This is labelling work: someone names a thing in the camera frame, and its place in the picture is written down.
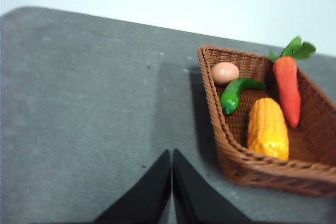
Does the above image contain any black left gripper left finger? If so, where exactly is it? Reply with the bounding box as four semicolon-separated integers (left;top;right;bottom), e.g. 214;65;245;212
93;149;173;224

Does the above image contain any brown woven wicker basket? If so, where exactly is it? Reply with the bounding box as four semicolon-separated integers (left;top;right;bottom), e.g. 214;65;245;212
197;45;336;197

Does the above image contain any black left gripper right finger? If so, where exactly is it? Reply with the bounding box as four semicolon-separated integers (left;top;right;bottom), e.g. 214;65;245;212
172;148;250;224

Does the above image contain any orange carrot with green leaves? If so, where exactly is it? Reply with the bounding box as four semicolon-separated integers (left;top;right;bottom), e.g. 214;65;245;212
269;36;317;130

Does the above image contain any yellow orange corn cob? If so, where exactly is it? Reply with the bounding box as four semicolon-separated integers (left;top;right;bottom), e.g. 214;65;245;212
247;97;290;161

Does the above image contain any pale brown egg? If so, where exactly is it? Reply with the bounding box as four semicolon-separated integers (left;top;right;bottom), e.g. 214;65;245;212
211;62;240;86

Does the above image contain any green chili pepper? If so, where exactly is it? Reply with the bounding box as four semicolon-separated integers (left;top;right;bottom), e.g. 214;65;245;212
219;77;267;116

